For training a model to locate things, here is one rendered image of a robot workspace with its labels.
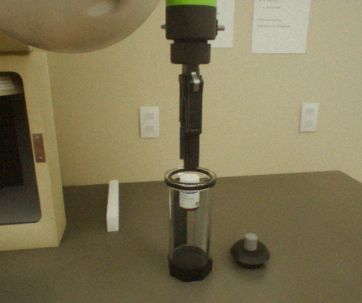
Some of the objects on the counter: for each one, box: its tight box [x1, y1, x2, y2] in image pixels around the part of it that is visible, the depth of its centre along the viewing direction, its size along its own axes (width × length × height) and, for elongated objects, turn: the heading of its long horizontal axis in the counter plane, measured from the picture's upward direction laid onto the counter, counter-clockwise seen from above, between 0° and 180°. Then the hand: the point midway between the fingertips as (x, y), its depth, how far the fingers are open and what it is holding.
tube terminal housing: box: [0, 47, 67, 253], centre depth 80 cm, size 25×32×77 cm
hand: (188, 148), depth 66 cm, fingers open, 5 cm apart
